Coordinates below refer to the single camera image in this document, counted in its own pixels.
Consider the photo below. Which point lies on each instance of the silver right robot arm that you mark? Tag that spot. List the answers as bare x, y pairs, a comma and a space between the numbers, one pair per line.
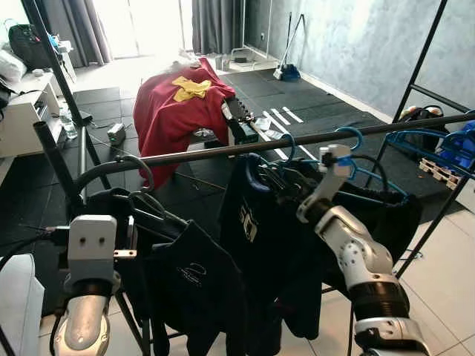
356, 252

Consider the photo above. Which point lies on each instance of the grey hanger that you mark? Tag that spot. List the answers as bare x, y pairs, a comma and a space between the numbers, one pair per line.
96, 170

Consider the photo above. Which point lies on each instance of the black metal clothes rack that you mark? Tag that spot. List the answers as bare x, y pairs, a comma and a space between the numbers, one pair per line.
223, 150

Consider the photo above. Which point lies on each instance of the small silver box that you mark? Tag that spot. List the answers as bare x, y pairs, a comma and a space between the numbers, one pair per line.
116, 133

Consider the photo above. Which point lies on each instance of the blue broom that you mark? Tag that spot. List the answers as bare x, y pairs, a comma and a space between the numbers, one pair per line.
286, 73

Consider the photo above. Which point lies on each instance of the large red cloth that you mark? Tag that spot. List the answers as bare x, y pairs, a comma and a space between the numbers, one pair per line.
171, 119

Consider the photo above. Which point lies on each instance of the yellow cloth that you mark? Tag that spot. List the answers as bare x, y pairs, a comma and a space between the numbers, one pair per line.
191, 89

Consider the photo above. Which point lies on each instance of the black bag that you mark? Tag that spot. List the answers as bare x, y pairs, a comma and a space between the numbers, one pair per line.
423, 122

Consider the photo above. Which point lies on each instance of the white cabinet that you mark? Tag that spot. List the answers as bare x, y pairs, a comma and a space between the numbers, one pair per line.
22, 119

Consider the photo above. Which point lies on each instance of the grey curtain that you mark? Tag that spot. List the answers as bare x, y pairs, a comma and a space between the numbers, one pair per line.
215, 26
74, 30

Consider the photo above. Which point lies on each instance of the white pillow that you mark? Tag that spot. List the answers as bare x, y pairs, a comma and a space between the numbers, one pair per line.
11, 67

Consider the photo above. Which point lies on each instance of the black backpack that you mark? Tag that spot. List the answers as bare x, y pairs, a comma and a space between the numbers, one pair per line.
30, 46

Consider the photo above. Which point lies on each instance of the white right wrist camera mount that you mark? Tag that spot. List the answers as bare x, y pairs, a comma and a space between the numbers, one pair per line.
326, 185

